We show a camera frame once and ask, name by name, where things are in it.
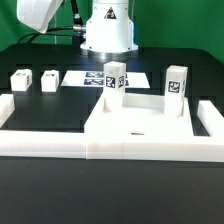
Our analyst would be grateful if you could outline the white square table top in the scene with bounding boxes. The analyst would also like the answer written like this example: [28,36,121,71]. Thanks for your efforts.
[84,93,193,137]

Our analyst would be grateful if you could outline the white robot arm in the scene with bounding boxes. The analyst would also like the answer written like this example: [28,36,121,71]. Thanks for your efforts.
[17,0,138,59]

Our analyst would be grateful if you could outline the white sheet with markers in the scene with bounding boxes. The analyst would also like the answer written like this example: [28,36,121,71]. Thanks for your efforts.
[61,70,150,88]

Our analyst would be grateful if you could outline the white U-shaped obstacle fence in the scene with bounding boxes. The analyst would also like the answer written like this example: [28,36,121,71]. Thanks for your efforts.
[0,100,224,162]

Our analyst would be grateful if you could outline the black cables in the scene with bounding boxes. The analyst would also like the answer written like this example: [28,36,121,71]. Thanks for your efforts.
[16,0,88,44]

